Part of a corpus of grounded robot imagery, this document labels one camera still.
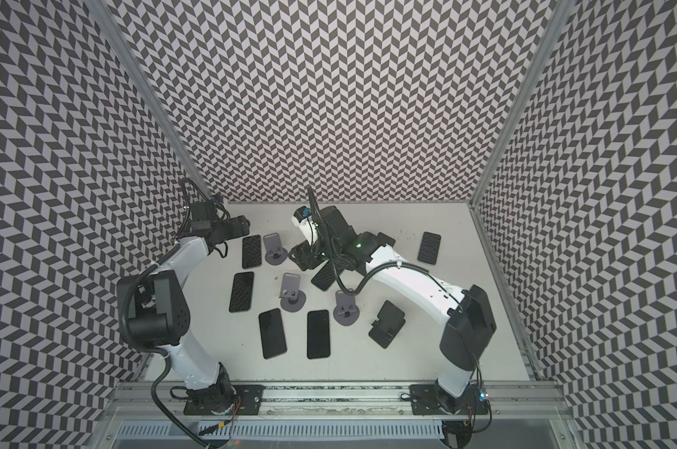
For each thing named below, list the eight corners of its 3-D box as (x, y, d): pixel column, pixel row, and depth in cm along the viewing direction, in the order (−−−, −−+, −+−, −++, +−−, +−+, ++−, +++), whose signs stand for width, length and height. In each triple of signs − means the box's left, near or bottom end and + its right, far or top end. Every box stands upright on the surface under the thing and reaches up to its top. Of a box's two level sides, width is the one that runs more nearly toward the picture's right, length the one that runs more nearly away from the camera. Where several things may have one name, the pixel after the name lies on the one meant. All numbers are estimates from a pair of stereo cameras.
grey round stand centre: (329, 318, 89) (328, 307, 82) (338, 300, 93) (337, 288, 86) (353, 329, 87) (353, 318, 80) (361, 310, 91) (362, 298, 84)
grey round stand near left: (283, 312, 90) (278, 301, 84) (288, 285, 96) (283, 272, 90) (304, 312, 90) (301, 301, 84) (307, 285, 96) (304, 272, 90)
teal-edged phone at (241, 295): (230, 313, 90) (228, 310, 89) (236, 276, 99) (234, 273, 97) (251, 310, 91) (249, 308, 89) (254, 273, 100) (253, 270, 98)
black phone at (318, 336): (308, 359, 81) (307, 356, 79) (308, 314, 90) (307, 311, 88) (330, 356, 82) (330, 354, 80) (328, 312, 90) (328, 309, 88)
